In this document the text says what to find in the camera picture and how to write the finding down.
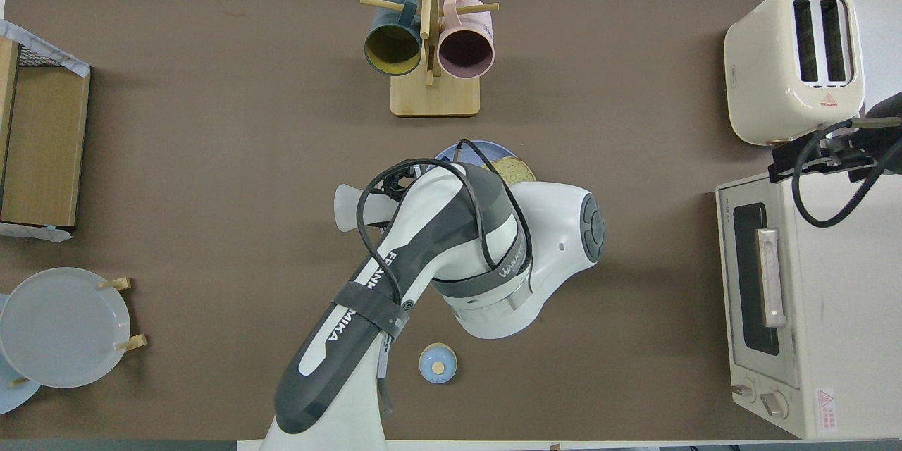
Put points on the small blue seasoning shaker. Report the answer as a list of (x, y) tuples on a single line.
[(437, 366)]

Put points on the pale blue plate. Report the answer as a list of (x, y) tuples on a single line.
[(63, 328), (14, 400)]

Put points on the wooden plate rack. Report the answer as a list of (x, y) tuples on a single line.
[(123, 284)]

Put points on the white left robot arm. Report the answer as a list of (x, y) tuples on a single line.
[(423, 239)]

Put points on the cream two-slot toaster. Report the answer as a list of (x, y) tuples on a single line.
[(761, 70)]

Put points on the slice of toast bread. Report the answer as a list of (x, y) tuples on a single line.
[(514, 169)]

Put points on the white paper sheet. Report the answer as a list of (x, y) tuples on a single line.
[(35, 232)]

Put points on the white toaster oven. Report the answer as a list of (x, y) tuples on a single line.
[(845, 296)]

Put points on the brown table mat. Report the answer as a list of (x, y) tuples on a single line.
[(211, 155)]

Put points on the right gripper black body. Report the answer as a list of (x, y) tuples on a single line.
[(886, 148)]

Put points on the wooden mug tree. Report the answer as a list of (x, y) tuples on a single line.
[(437, 99)]

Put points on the pink mug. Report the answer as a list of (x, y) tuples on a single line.
[(465, 53)]

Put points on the blue round plate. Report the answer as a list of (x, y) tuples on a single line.
[(486, 150)]

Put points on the wooden shelf box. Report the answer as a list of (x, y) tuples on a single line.
[(42, 120)]

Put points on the white squeeze bottle blue cap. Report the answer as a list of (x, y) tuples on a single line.
[(352, 208)]

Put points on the dark teal mug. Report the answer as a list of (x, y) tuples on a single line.
[(392, 49)]

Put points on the marble pattern cloth strip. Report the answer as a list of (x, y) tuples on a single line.
[(70, 63)]

